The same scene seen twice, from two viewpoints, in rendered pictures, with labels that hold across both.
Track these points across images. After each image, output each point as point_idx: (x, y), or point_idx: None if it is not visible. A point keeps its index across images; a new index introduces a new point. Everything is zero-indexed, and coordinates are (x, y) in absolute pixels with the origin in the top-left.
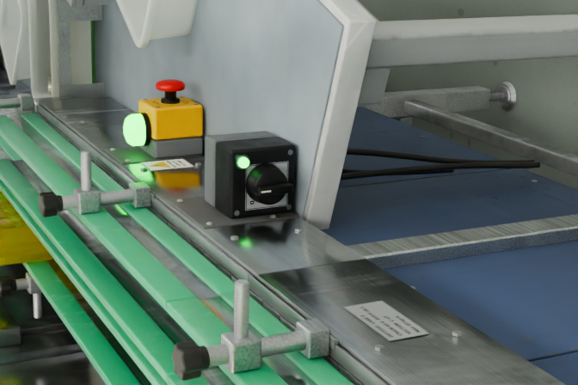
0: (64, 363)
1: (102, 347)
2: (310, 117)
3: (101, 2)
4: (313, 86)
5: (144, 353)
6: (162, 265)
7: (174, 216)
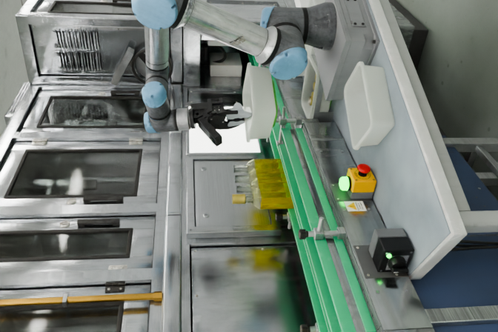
0: (296, 250)
1: (313, 282)
2: (424, 246)
3: (339, 98)
4: (429, 237)
5: (330, 330)
6: (344, 299)
7: (353, 258)
